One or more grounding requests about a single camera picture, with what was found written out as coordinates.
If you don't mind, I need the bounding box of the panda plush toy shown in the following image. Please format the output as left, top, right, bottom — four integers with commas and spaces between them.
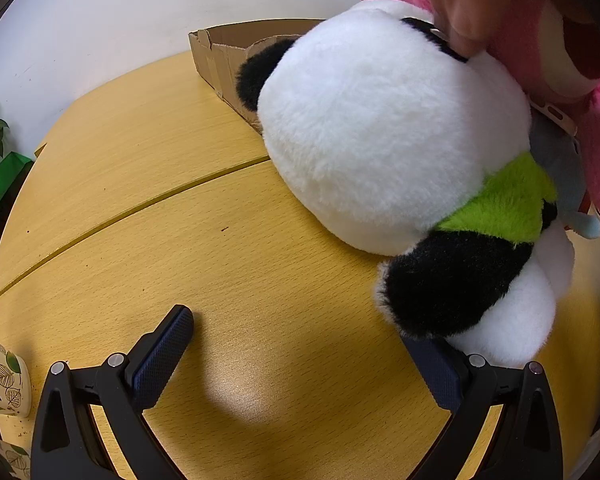
236, 0, 574, 367

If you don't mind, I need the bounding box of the paper cup upper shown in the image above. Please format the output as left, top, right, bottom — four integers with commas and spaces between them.
0, 344, 32, 417

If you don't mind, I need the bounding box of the blue rabbit plush toy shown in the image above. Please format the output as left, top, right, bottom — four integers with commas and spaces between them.
530, 110, 600, 240

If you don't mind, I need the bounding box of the paper cup lower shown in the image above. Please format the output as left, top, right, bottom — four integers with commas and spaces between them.
0, 439, 31, 479

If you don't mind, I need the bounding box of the pink bear plush toy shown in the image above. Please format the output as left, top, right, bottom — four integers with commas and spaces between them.
402, 0, 600, 213

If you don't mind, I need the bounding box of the cardboard box tray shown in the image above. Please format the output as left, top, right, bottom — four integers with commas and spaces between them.
188, 18, 322, 133

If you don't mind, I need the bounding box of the paper cup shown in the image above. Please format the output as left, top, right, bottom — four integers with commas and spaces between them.
0, 344, 32, 417
0, 439, 31, 479

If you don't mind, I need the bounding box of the white phone case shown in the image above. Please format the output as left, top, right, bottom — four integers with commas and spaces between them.
528, 94, 580, 153

